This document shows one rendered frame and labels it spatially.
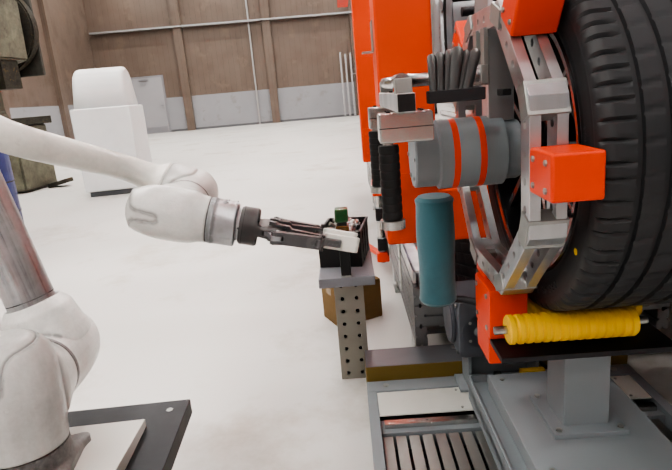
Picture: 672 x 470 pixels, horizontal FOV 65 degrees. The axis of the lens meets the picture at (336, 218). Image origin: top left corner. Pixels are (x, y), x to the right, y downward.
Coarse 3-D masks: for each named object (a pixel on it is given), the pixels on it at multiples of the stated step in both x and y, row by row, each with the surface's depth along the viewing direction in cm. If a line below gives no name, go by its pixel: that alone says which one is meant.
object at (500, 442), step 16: (528, 368) 151; (544, 368) 150; (480, 384) 151; (480, 400) 140; (480, 416) 140; (496, 416) 136; (496, 432) 130; (496, 448) 125; (512, 448) 124; (496, 464) 126; (512, 464) 119
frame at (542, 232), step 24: (480, 24) 102; (504, 24) 87; (504, 48) 88; (528, 48) 89; (528, 72) 81; (552, 72) 81; (528, 96) 79; (552, 96) 79; (528, 120) 80; (552, 120) 82; (528, 144) 81; (552, 144) 82; (528, 168) 81; (480, 192) 130; (528, 192) 82; (528, 216) 83; (552, 216) 84; (480, 240) 123; (528, 240) 84; (552, 240) 84; (480, 264) 118; (504, 264) 99; (528, 264) 98; (504, 288) 100; (528, 288) 100
